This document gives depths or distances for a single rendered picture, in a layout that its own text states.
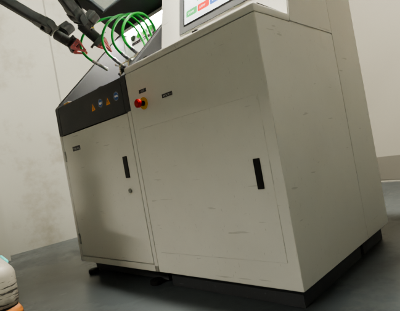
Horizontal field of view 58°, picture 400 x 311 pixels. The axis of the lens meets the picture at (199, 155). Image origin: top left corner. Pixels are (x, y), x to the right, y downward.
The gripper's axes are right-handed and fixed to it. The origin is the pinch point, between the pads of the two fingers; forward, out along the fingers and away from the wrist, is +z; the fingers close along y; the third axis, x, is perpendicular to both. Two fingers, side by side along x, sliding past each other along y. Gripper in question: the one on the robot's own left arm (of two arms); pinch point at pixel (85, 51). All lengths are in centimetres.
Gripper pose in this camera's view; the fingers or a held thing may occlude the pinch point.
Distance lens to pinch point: 218.8
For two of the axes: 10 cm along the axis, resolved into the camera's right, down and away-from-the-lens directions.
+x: -5.1, 8.3, -2.3
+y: -0.6, 2.4, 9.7
